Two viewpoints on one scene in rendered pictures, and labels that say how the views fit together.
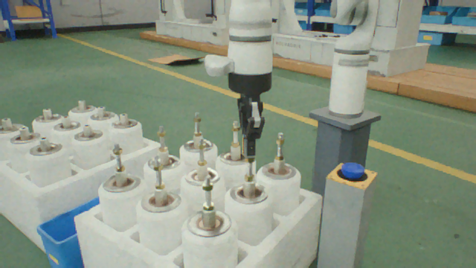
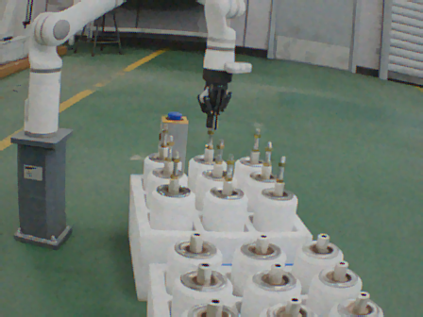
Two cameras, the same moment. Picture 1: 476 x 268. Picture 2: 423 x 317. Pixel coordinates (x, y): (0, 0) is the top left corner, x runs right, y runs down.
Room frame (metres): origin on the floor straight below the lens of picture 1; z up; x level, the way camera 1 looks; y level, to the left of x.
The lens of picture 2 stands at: (1.69, 0.99, 0.70)
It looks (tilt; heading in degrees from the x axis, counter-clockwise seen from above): 17 degrees down; 223
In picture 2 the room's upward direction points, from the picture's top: 6 degrees clockwise
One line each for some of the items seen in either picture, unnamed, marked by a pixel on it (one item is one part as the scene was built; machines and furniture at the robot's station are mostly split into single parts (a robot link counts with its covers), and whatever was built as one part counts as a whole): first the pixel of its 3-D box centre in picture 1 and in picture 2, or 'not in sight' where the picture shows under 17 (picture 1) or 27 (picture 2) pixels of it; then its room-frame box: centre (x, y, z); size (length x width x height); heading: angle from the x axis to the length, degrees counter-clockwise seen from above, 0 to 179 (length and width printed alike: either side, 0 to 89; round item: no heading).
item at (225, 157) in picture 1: (235, 157); (167, 174); (0.77, 0.01, 0.25); 0.08 x 0.08 x 0.01
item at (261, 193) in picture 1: (248, 193); (208, 160); (0.61, -0.02, 0.25); 0.08 x 0.08 x 0.01
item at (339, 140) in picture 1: (339, 161); (41, 186); (0.96, -0.30, 0.15); 0.15 x 0.15 x 0.30; 38
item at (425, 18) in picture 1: (440, 15); not in sight; (5.00, -2.68, 0.36); 0.50 x 0.38 x 0.21; 128
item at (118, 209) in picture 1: (127, 219); (272, 230); (0.65, 0.24, 0.16); 0.10 x 0.10 x 0.18
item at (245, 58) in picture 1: (239, 52); (226, 58); (0.60, 0.00, 0.52); 0.11 x 0.09 x 0.06; 100
